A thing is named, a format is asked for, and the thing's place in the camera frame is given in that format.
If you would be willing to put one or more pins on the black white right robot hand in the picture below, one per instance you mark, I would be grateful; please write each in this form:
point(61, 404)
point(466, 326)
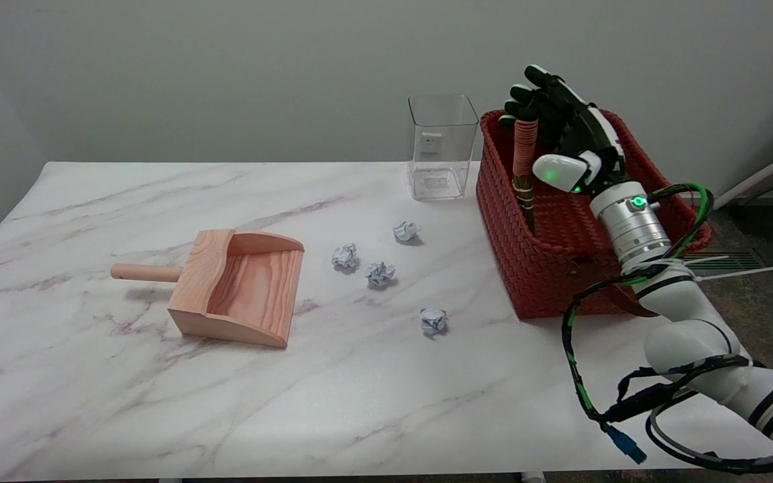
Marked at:
point(584, 144)

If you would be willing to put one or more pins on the small straw hand broom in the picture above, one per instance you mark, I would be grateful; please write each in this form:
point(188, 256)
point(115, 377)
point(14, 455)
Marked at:
point(525, 151)

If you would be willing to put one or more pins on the red woven basket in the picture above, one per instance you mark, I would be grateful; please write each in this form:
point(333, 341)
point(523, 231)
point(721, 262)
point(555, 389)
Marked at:
point(547, 275)

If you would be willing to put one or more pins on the clear square plastic container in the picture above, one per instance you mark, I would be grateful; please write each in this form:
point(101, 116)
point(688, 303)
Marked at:
point(441, 168)

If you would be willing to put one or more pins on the floor vent grille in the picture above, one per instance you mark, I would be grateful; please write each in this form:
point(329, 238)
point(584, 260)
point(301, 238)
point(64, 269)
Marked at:
point(729, 257)

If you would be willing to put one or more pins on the white curved tube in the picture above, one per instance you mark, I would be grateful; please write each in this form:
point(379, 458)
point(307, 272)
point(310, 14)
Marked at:
point(765, 176)

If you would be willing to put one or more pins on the crumpled white paper ball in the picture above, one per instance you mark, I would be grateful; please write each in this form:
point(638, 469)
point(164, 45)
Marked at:
point(345, 256)
point(379, 274)
point(433, 321)
point(404, 231)

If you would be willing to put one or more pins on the wooden dustpan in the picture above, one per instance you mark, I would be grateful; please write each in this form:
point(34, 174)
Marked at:
point(252, 288)

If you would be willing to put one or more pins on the white wall socket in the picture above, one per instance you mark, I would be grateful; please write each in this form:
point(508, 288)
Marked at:
point(431, 143)

